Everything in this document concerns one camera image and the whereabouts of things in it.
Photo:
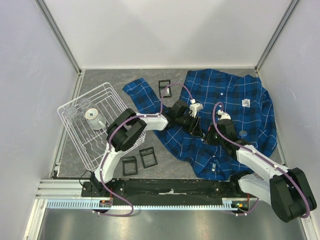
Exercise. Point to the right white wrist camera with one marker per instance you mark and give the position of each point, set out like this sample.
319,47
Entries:
221,116

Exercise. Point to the clear glass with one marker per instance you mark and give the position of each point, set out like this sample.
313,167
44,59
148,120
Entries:
72,115
86,104

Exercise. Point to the black frame near rack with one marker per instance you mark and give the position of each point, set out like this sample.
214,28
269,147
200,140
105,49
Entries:
129,166

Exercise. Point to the white ceramic mug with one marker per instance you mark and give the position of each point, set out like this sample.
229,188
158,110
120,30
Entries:
95,119

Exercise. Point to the right aluminium frame post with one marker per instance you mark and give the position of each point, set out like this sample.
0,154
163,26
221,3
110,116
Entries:
293,4

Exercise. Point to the black frame front middle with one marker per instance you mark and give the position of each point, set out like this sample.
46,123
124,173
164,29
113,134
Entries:
148,157

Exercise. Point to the aluminium frame post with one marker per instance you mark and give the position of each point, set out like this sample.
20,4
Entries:
58,34
293,4

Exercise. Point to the left aluminium frame post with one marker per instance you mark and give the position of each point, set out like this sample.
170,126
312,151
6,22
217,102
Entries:
58,34

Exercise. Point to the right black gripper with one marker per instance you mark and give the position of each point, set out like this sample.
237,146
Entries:
209,141

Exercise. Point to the clear glass right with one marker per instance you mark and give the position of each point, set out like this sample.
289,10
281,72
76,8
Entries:
86,104

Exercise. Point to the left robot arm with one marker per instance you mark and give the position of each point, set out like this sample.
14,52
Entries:
125,131

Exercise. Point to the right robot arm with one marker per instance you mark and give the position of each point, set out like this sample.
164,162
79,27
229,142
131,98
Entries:
286,190

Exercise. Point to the light blue cable duct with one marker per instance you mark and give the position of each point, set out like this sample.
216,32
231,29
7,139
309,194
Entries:
90,204

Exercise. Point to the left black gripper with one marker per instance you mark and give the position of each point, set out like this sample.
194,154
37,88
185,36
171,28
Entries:
192,127

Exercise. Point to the black frame at back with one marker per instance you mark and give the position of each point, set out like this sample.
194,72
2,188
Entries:
164,88

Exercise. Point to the white wire dish rack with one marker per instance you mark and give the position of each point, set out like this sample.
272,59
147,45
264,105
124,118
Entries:
91,144

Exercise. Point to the dark blue round brooch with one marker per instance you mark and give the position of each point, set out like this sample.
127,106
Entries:
243,133

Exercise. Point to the clear glass left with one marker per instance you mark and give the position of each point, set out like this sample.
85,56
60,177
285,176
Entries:
72,115

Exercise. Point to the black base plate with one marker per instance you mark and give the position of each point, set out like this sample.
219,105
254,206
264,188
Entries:
129,187

